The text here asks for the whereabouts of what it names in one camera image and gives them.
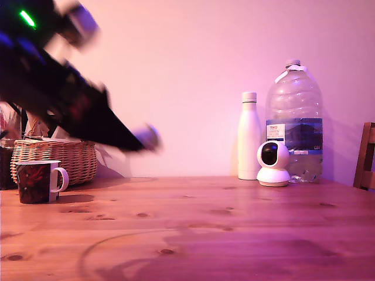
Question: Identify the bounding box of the dark floral coffee mug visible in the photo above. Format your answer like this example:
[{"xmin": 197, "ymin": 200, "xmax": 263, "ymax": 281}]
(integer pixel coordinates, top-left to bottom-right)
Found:
[{"xmin": 15, "ymin": 160, "xmax": 70, "ymax": 205}]

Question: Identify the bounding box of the woven wicker basket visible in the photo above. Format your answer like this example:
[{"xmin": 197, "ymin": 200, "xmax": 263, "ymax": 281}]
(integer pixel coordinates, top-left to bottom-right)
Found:
[{"xmin": 11, "ymin": 115, "xmax": 98, "ymax": 187}]

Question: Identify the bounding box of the dark jar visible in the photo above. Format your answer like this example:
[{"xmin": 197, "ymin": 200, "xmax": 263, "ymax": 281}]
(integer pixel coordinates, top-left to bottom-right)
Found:
[{"xmin": 0, "ymin": 139, "xmax": 18, "ymax": 191}]

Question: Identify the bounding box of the white insulated bottle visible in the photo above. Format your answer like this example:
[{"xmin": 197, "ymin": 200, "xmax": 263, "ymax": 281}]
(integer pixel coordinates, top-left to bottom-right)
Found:
[{"xmin": 237, "ymin": 91, "xmax": 263, "ymax": 181}]

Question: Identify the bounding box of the large clear water bottle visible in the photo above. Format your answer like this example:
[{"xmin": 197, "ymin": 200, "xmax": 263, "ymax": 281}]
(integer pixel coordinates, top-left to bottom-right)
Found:
[{"xmin": 265, "ymin": 59, "xmax": 324, "ymax": 184}]

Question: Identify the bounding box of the wooden chair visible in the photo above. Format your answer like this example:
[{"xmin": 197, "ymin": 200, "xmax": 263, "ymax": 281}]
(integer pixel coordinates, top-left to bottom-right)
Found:
[{"xmin": 352, "ymin": 121, "xmax": 375, "ymax": 192}]

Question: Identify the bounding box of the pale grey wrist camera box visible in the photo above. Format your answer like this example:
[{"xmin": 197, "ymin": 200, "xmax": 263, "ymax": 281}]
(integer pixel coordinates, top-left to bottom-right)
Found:
[{"xmin": 60, "ymin": 2, "xmax": 102, "ymax": 50}]

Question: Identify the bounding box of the small white round camera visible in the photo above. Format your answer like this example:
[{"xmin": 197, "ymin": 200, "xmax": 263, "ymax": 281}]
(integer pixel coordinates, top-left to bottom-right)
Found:
[{"xmin": 256, "ymin": 140, "xmax": 292, "ymax": 188}]

